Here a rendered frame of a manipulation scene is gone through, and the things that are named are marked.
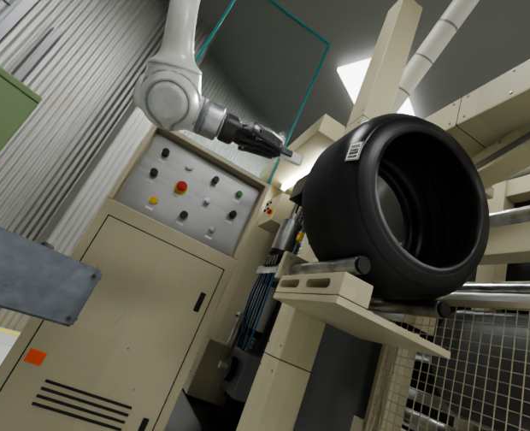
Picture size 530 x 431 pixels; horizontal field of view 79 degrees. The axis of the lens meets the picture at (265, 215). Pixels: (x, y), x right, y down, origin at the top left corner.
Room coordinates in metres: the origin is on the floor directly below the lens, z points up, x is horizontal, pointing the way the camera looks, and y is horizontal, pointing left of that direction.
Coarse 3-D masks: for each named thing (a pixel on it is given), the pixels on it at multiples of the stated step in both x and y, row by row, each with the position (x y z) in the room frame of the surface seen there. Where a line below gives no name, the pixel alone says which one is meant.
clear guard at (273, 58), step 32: (256, 0) 1.21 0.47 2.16; (224, 32) 1.19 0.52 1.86; (256, 32) 1.23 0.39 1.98; (288, 32) 1.27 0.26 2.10; (224, 64) 1.21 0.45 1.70; (256, 64) 1.25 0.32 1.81; (288, 64) 1.29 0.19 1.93; (320, 64) 1.32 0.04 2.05; (224, 96) 1.23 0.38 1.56; (256, 96) 1.27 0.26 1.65; (288, 96) 1.31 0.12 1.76; (288, 128) 1.33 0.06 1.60; (256, 160) 1.30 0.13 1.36
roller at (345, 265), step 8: (360, 256) 0.75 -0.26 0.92; (296, 264) 1.05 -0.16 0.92; (304, 264) 0.99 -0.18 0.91; (312, 264) 0.94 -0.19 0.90; (320, 264) 0.89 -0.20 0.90; (328, 264) 0.85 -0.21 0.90; (336, 264) 0.81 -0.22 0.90; (344, 264) 0.78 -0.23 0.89; (352, 264) 0.75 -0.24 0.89; (360, 264) 0.73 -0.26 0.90; (368, 264) 0.74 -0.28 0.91; (296, 272) 1.03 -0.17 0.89; (304, 272) 0.98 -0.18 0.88; (312, 272) 0.94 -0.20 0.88; (320, 272) 0.90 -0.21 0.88; (328, 272) 0.86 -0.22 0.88; (352, 272) 0.76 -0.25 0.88; (360, 272) 0.74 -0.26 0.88
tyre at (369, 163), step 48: (336, 144) 0.81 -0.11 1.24; (384, 144) 0.71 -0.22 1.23; (432, 144) 0.86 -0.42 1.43; (336, 192) 0.75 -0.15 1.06; (432, 192) 1.00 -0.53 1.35; (480, 192) 0.81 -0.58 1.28; (336, 240) 0.81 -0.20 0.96; (384, 240) 0.73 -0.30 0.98; (432, 240) 1.05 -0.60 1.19; (480, 240) 0.81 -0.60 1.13; (384, 288) 0.82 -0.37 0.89; (432, 288) 0.79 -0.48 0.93
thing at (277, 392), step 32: (384, 32) 1.18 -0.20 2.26; (384, 64) 1.11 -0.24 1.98; (384, 96) 1.13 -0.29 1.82; (352, 128) 1.16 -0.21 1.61; (288, 320) 1.13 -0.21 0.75; (320, 320) 1.14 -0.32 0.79; (288, 352) 1.12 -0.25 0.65; (256, 384) 1.20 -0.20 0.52; (288, 384) 1.13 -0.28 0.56; (256, 416) 1.12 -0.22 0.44; (288, 416) 1.14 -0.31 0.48
